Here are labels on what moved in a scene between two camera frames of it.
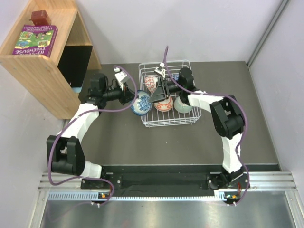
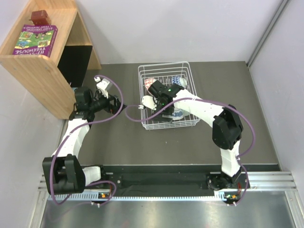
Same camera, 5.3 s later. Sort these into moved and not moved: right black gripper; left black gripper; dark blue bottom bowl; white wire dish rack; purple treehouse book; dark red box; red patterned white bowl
Moved: right black gripper; left black gripper; dark blue bottom bowl
Not moved: purple treehouse book; red patterned white bowl; white wire dish rack; dark red box
